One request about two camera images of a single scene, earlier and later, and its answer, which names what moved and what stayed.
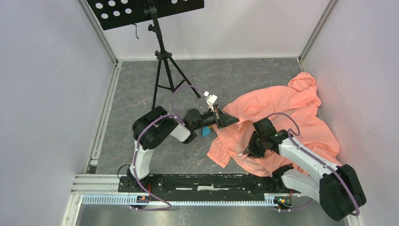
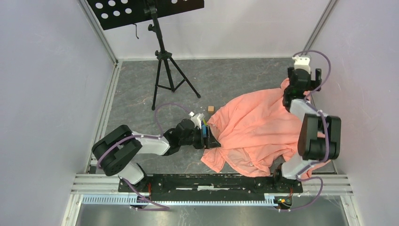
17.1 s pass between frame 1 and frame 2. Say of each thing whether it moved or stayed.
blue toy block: stayed
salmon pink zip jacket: stayed
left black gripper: moved
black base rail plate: stayed
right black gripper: moved
